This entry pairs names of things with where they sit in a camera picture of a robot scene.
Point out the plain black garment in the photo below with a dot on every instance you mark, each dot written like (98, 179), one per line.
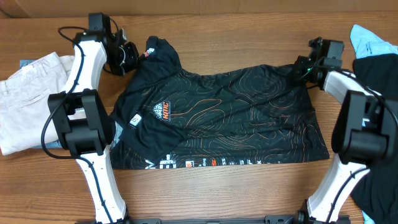
(376, 193)

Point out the light blue garment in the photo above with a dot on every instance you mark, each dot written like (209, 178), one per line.
(366, 44)

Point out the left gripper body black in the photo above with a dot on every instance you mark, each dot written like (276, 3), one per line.
(124, 60)

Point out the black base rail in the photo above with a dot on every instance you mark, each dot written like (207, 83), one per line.
(211, 221)

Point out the black orange patterned t-shirt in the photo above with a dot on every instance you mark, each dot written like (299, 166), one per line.
(170, 118)

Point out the folded beige pants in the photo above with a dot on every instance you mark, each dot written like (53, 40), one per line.
(24, 96)

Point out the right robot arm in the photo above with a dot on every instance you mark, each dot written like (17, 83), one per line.
(364, 136)

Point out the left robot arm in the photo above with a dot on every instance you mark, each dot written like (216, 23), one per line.
(81, 122)

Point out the folded blue jeans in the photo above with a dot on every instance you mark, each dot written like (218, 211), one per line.
(26, 63)

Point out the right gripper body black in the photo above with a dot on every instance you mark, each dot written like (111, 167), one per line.
(303, 69)

